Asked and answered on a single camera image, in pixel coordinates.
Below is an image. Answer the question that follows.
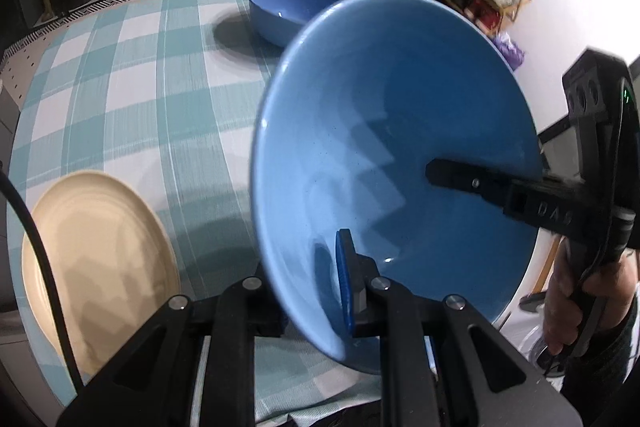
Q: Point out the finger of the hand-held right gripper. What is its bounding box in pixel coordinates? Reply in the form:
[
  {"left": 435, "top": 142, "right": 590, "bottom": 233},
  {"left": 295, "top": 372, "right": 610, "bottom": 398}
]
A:
[{"left": 425, "top": 158, "right": 508, "bottom": 210}]

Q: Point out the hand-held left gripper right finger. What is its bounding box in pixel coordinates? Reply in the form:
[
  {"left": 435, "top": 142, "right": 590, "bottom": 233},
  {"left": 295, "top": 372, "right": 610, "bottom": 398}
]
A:
[{"left": 334, "top": 229, "right": 587, "bottom": 427}]

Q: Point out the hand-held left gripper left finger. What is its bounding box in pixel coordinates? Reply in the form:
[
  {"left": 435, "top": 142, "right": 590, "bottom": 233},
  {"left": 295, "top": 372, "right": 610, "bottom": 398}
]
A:
[{"left": 57, "top": 277, "right": 287, "bottom": 427}]

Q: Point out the blue bowl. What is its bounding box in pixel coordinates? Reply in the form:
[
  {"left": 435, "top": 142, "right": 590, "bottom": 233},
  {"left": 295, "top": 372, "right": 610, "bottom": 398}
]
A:
[
  {"left": 251, "top": 0, "right": 546, "bottom": 376},
  {"left": 245, "top": 0, "right": 343, "bottom": 48}
]

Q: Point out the beige round plate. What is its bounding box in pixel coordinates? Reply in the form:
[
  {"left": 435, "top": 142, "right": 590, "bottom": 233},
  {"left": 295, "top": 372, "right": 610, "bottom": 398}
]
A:
[{"left": 21, "top": 171, "right": 181, "bottom": 376}]

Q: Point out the person's right forearm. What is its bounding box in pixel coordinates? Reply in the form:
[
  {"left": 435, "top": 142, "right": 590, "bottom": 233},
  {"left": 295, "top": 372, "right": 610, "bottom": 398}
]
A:
[{"left": 560, "top": 292, "right": 640, "bottom": 427}]

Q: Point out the person's right hand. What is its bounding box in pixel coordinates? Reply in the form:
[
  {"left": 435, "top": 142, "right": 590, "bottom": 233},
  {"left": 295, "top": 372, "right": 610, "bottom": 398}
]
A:
[{"left": 542, "top": 237, "right": 640, "bottom": 358}]

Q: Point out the purple plastic bag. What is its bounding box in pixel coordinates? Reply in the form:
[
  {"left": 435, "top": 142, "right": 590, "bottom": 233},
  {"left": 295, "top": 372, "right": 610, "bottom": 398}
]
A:
[{"left": 492, "top": 32, "right": 526, "bottom": 70}]

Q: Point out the teal white checked tablecloth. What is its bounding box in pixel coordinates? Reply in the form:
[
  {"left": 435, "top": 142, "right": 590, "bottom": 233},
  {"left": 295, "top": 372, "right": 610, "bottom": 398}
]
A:
[{"left": 0, "top": 0, "right": 441, "bottom": 427}]

